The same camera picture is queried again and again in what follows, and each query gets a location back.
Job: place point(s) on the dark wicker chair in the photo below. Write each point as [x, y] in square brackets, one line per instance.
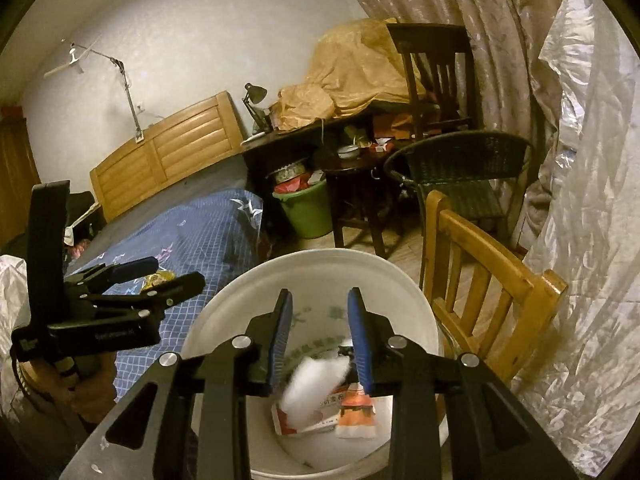
[460, 160]

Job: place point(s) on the light wooden headboard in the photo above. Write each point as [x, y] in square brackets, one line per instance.
[175, 145]

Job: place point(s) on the small white bowl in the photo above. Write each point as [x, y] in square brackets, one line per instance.
[348, 151]

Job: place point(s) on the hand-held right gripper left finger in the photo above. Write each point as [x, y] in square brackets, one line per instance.
[280, 340]

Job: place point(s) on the light wooden chair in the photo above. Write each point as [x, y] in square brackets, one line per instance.
[500, 280]

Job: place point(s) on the white ceiling fan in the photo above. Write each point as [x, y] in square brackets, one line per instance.
[72, 60]

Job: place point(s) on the dark round side table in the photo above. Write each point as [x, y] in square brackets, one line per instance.
[350, 165]

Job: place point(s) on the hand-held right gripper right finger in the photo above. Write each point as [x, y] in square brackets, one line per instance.
[360, 345]

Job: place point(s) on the green plastic bucket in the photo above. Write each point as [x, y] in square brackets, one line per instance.
[307, 210]

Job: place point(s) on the yellow gold snack packet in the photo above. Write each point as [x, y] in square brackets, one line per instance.
[157, 278]

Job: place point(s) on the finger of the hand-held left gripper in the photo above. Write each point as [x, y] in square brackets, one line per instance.
[175, 285]
[135, 266]

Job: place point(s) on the beige patterned curtain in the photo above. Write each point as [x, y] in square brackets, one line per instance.
[500, 35]

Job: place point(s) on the red storage box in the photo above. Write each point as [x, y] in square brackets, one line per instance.
[12, 112]

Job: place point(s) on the white crumpled cover cloth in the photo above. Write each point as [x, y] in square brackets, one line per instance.
[10, 285]

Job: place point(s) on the person's left hand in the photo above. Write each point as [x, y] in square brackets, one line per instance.
[100, 390]

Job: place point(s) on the pink patterned bag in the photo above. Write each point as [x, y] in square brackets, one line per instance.
[77, 250]

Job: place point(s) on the black desk lamp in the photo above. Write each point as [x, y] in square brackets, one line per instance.
[252, 91]

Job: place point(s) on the silver plastic sheet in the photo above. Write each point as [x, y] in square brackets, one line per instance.
[590, 210]

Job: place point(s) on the dark wooden desk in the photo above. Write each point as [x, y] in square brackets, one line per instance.
[280, 140]

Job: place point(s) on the brown wooden wardrobe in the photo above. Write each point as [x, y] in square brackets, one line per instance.
[17, 175]

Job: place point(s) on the white tissue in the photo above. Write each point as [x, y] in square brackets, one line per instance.
[315, 385]

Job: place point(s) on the metal clamp stand pole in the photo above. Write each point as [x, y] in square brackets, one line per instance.
[131, 105]

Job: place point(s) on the dark grey bed sheet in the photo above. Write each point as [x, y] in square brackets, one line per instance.
[200, 185]

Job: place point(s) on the black clothing pile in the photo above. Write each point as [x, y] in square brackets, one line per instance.
[80, 205]

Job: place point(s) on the dark wooden chair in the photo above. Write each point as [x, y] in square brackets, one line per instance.
[430, 42]

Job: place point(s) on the orange cover cloth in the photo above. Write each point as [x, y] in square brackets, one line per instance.
[350, 60]

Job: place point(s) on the white plastic bucket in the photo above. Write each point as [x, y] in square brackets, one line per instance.
[240, 300]

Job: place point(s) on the orange and white packet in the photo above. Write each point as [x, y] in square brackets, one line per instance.
[357, 415]

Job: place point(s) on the red and white carton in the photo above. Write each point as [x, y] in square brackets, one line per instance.
[295, 425]

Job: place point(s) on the blue checked star blanket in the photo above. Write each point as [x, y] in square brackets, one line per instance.
[200, 240]

